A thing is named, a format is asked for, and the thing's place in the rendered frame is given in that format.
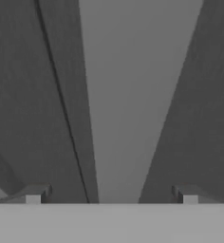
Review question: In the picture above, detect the dark grey cupboard door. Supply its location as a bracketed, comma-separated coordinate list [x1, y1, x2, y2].
[138, 0, 224, 204]
[0, 0, 89, 204]
[37, 0, 101, 204]

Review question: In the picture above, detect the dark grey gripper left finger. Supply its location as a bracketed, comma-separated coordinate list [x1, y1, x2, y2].
[0, 182, 53, 204]

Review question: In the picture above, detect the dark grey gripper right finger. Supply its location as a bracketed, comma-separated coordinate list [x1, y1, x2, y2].
[171, 182, 224, 204]

